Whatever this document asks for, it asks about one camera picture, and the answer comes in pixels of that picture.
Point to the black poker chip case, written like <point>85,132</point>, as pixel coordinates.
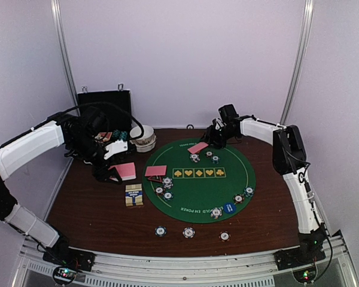
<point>121,98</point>

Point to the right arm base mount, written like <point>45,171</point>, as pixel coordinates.
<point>292,258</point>

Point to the red playing card deck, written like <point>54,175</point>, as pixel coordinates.
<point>127,171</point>

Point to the left aluminium frame post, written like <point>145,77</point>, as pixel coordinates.
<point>58,23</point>

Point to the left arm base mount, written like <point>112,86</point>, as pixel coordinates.
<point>76,260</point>

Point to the card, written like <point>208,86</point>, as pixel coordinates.
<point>155,171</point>
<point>197,147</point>

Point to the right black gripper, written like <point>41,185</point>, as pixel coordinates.
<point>210,134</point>

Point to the right aluminium frame post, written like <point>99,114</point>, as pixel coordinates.
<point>305,31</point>

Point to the blue white poker chip stack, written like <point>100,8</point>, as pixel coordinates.
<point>188,232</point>

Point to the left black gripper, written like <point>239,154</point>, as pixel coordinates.
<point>100,174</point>

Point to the white ceramic bowl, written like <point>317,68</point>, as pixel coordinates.
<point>142,137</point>

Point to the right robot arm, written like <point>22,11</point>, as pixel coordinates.
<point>289,159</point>

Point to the card deck in case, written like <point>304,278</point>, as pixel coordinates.
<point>104,136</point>

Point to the green round poker mat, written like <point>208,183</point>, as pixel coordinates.
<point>200,187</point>

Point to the teal poker chip stack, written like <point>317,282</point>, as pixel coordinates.
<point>160,231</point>

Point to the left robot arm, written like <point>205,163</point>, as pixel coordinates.
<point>22,149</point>

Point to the brown poker chip stack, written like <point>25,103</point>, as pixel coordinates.
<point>224,236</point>

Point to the blue small blind button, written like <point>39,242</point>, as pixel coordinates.
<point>229,208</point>

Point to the red triangular all-in button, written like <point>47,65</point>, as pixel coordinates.
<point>155,179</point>

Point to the white scalloped ceramic dish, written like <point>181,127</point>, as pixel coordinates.
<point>143,148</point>

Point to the front aluminium rail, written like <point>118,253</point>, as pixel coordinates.
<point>255,269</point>

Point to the aluminium frame post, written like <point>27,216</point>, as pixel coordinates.
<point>305,31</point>
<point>58,23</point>

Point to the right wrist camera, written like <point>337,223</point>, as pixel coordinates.
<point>228,114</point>

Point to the teal chip row in case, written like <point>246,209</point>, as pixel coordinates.
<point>119,135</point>

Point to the gold striped card box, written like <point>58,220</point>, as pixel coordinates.
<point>133,195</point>

